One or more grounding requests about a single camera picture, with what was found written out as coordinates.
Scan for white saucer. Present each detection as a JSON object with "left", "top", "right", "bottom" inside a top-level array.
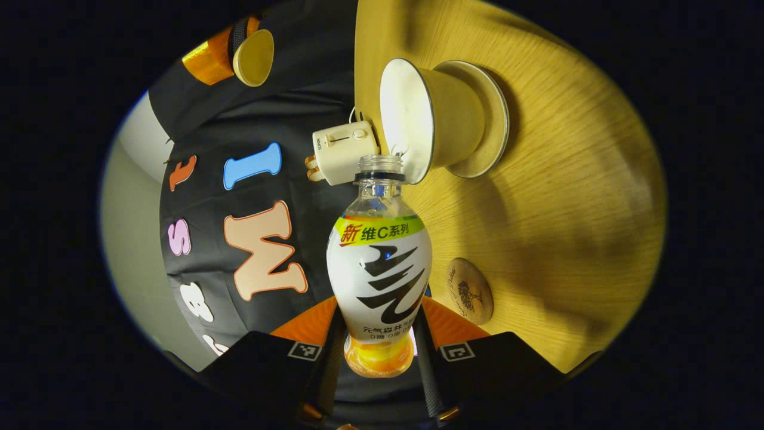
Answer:
[{"left": 445, "top": 60, "right": 510, "bottom": 179}]

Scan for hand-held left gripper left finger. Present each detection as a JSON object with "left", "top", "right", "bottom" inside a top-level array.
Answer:
[{"left": 200, "top": 296, "right": 347, "bottom": 425}]

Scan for white toaster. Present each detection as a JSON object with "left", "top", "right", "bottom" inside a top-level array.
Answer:
[{"left": 312, "top": 121, "right": 380, "bottom": 186}]

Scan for clear orange water bottle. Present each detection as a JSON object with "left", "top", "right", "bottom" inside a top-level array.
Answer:
[{"left": 326, "top": 154, "right": 433, "bottom": 379}]

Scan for black backdrop cloth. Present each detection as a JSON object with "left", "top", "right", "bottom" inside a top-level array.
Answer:
[{"left": 148, "top": 0, "right": 359, "bottom": 359}]

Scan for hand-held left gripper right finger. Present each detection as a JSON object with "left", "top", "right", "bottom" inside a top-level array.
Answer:
[{"left": 417, "top": 297, "right": 568, "bottom": 425}]

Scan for white ceramic teacup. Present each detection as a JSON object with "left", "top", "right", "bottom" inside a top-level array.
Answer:
[{"left": 380, "top": 58, "right": 485, "bottom": 185}]

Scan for round cork coaster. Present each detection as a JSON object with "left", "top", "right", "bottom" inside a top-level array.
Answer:
[{"left": 445, "top": 257, "right": 494, "bottom": 325}]

